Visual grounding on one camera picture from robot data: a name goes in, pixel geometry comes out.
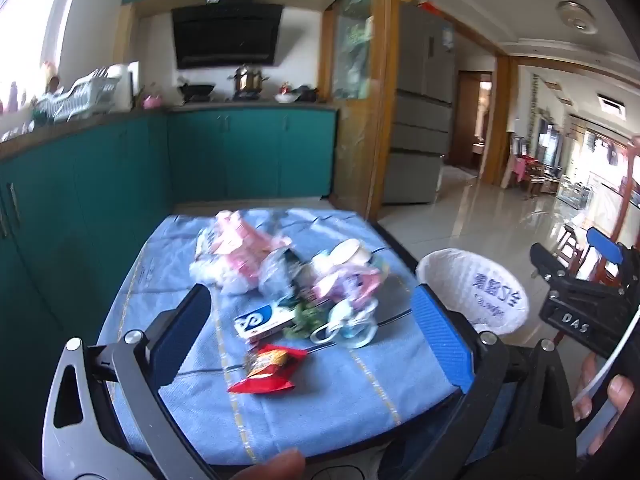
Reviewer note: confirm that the white dish rack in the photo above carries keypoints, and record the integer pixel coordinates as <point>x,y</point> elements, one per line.
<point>80,95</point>

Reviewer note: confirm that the blue and white carton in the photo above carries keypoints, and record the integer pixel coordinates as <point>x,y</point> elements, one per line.
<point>260,322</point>

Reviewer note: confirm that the pink bowl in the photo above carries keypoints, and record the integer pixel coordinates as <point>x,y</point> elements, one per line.
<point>151,102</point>

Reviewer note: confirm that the steel cooking pot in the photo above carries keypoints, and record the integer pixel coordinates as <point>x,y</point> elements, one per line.
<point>247,80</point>

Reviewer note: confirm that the red snack wrapper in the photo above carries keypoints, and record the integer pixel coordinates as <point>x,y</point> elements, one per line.
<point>270,382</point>

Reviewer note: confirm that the black pot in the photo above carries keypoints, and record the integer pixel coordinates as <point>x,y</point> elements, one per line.
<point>306,94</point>

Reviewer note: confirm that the pink printed wrapper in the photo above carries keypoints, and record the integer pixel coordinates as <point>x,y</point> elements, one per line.
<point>350,282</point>

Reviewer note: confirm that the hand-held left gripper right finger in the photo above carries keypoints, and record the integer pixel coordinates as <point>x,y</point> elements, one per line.
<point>440,340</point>

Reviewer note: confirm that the grey refrigerator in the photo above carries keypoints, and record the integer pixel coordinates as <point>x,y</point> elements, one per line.
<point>420,85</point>

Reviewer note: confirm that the pink plastic bag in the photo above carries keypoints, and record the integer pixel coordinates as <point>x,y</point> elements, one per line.
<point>235,242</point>

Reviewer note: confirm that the black wok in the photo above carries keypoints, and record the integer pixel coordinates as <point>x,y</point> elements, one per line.
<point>197,90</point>

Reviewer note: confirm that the person's right hand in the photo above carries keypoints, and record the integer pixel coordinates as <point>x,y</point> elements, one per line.
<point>620,395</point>

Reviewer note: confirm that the ceiling air vent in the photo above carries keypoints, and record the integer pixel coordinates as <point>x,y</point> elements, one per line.
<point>612,106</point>

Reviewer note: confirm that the black range hood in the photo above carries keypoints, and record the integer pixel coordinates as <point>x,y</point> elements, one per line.
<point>225,35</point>

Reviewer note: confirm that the white kitchen appliance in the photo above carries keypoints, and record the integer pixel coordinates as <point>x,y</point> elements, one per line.
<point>124,85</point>

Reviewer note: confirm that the teal base cabinet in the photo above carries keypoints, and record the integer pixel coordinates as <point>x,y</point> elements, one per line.
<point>75,200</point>
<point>250,150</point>

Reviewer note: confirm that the person's left hand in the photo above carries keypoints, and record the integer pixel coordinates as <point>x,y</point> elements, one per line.
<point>270,466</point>

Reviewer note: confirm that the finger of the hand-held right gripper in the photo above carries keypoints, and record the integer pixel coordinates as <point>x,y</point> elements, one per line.
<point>547,262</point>
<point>605,247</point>

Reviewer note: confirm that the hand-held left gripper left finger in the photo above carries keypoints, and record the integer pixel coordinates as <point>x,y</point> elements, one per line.
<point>182,335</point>

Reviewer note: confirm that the blue striped tablecloth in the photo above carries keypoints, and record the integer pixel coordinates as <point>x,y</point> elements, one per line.
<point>350,385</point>

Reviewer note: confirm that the silver foil snack bag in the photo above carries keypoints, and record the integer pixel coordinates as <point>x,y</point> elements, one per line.
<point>275,275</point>

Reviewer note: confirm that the round ceiling lamp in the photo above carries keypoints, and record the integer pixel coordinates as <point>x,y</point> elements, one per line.
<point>577,12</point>

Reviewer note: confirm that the white lined waste bin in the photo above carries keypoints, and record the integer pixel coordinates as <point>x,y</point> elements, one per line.
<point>480,285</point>

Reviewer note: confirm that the green vegetable scraps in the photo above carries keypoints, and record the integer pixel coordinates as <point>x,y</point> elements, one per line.
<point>300,320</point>

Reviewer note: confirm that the wooden framed glass door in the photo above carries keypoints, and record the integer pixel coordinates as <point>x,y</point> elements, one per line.
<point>352,60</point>

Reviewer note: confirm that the wooden chair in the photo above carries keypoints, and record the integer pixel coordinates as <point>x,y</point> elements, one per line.
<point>570,247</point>

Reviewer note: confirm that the white plastic bag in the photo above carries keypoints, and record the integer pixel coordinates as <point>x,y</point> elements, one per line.
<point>220,275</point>

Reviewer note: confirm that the pink cloth covered table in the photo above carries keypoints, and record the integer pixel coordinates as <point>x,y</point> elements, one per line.
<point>522,167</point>

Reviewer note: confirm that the white and red bowl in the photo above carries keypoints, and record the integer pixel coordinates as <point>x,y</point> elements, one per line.
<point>285,96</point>

